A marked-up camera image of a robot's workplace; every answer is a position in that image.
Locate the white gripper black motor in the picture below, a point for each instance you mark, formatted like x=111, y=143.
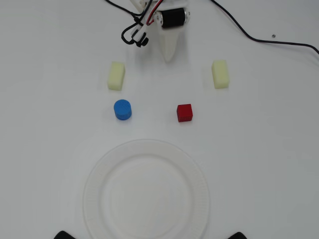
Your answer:
x=172, y=18

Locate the red cube block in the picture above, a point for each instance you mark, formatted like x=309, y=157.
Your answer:
x=184, y=113

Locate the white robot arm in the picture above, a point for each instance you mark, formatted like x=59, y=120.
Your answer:
x=139, y=3

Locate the pale yellow foam block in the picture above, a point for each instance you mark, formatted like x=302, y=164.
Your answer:
x=116, y=76
x=220, y=74

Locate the blue cylinder block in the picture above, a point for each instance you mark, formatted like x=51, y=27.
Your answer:
x=122, y=109

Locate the white paper plate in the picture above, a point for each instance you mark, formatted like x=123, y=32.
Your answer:
x=145, y=191

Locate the black stand foot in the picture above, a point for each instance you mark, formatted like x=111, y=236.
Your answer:
x=63, y=235
x=238, y=236

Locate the small white wrist camera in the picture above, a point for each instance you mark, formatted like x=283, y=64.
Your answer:
x=138, y=33

